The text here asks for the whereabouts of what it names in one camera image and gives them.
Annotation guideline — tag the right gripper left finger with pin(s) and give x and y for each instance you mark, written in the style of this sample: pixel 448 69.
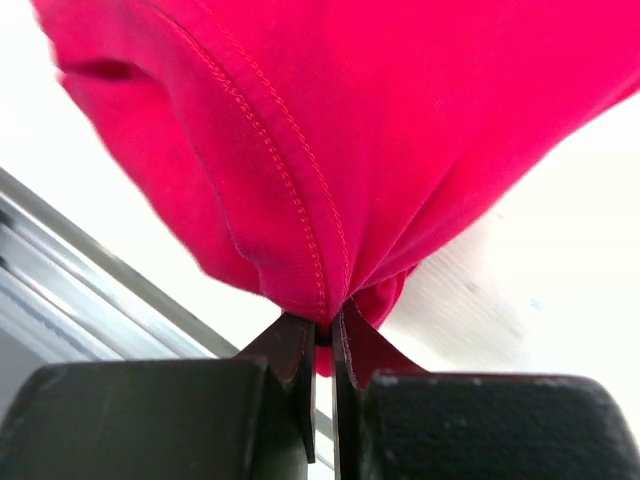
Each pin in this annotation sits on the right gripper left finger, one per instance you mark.
pixel 246 417

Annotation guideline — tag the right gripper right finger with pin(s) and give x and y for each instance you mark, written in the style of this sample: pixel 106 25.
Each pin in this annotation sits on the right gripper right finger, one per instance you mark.
pixel 396 420

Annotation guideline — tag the crimson pink t shirt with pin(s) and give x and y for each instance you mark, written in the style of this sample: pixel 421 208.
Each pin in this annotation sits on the crimson pink t shirt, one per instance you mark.
pixel 315 152

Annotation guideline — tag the aluminium front rail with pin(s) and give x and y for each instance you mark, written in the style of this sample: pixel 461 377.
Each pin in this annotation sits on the aluminium front rail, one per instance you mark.
pixel 69 301

